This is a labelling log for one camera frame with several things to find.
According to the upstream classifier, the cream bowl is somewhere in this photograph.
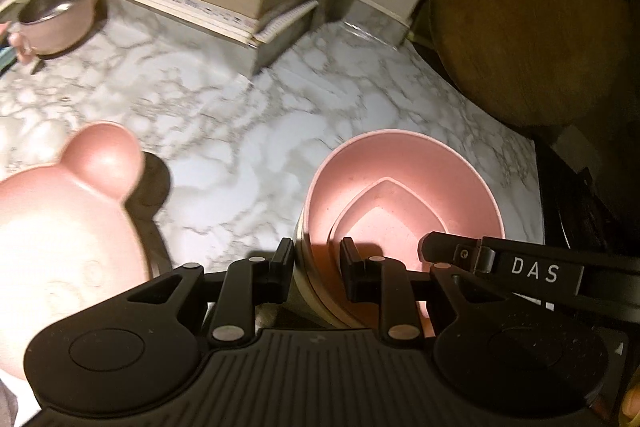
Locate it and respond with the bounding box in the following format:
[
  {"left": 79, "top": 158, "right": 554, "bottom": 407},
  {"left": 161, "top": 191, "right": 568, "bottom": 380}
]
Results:
[{"left": 291, "top": 211, "right": 361, "bottom": 329}]

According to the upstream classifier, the small pink heart bowl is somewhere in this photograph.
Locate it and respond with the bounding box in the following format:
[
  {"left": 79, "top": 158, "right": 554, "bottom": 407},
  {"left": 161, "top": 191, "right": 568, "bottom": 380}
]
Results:
[{"left": 328, "top": 176, "right": 447, "bottom": 271}]

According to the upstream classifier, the large pink bowl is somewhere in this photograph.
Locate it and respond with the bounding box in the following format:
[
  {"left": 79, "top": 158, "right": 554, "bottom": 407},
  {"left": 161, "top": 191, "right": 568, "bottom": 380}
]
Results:
[{"left": 294, "top": 129, "right": 504, "bottom": 329}]

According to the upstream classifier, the pink bear-shaped plate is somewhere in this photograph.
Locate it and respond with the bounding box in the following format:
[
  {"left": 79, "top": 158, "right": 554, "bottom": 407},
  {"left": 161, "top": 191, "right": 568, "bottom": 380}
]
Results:
[{"left": 1, "top": 121, "right": 150, "bottom": 378}]

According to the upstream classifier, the round wooden cutting board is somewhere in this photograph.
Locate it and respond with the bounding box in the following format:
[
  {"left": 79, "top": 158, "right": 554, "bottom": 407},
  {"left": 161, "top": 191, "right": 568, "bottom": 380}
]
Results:
[{"left": 430, "top": 0, "right": 631, "bottom": 128}]

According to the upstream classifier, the pink steel-lined pot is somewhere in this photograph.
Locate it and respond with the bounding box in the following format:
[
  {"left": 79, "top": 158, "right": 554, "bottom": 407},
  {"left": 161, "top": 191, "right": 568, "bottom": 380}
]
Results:
[{"left": 9, "top": 0, "right": 98, "bottom": 64}]

